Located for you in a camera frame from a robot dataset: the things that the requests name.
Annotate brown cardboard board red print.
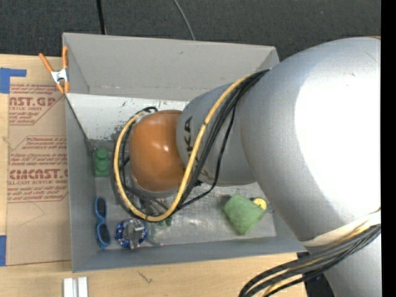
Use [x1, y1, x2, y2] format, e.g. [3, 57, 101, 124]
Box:
[0, 53, 72, 267]

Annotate clear glass thing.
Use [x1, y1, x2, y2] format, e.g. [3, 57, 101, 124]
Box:
[148, 220, 186, 246]

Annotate green toy building block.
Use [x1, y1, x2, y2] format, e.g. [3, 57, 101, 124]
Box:
[93, 147, 110, 178]

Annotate blue sunglasses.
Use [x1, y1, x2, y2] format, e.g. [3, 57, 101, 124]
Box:
[93, 196, 111, 250]

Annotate grey metal bin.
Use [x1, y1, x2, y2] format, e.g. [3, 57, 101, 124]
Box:
[61, 32, 309, 273]

